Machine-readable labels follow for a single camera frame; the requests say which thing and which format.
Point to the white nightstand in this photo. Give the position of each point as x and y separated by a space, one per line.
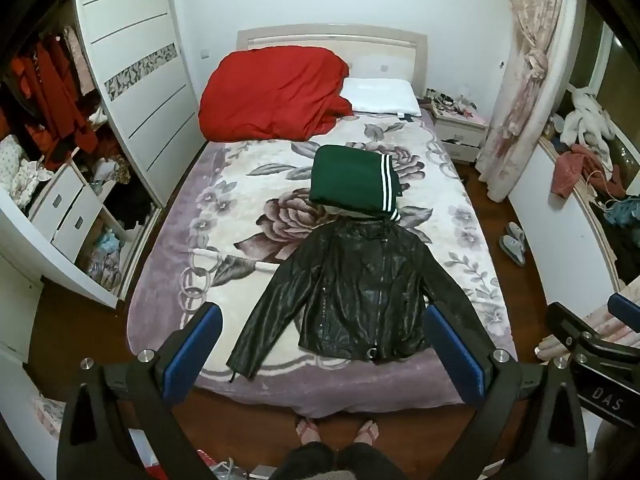
460 132

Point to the red duvet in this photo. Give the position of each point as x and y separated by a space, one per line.
270 95

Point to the person's leg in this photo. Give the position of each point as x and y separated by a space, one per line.
372 465
305 465

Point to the person's right foot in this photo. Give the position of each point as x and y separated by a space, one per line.
367 432

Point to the person's foot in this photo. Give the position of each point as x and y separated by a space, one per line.
307 432
367 432

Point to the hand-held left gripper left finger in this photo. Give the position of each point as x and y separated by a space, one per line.
196 347

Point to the person's left leg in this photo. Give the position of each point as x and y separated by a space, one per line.
305 465

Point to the green folded garment white stripes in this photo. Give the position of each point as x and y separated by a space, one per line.
345 180

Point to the teal cloth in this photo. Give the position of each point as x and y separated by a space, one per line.
620 212

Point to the hanging red clothes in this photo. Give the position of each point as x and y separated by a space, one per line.
50 95

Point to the folded floral clothes pile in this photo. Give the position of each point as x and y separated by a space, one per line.
17 165

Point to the floral cloth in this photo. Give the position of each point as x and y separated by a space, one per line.
49 416

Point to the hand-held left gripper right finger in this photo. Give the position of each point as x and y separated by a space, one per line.
454 350

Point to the white pillow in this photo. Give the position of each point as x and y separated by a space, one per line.
380 95

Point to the person's left foot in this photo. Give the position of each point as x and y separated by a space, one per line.
307 432

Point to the pink striped folded cloth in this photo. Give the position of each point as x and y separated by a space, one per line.
607 327

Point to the white plush toy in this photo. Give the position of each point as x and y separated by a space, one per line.
587 120

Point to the pink garment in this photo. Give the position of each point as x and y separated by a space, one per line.
572 170

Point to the white wardrobe drawer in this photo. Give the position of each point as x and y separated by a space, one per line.
77 227
55 200

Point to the black leather jacket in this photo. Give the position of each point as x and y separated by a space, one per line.
360 290

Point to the clutter of small toiletries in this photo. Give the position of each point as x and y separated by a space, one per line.
447 101

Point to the pink floral curtain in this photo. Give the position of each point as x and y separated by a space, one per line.
525 85

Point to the white wardrobe sliding door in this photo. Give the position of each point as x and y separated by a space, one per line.
140 60

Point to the person's right leg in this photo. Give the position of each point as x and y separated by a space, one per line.
372 465

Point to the dark clothes heap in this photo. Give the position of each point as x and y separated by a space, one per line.
130 205

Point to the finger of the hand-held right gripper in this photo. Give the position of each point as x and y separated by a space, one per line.
567 325
625 311

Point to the beige bed headboard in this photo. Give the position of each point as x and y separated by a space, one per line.
380 45

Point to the floral plush blanket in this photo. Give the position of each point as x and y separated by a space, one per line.
225 220

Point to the white wardrobe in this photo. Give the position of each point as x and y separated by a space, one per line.
30 290

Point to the heap of pale clothes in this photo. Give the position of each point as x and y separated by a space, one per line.
105 255

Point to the grey slipper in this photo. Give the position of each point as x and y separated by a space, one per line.
512 251
516 234

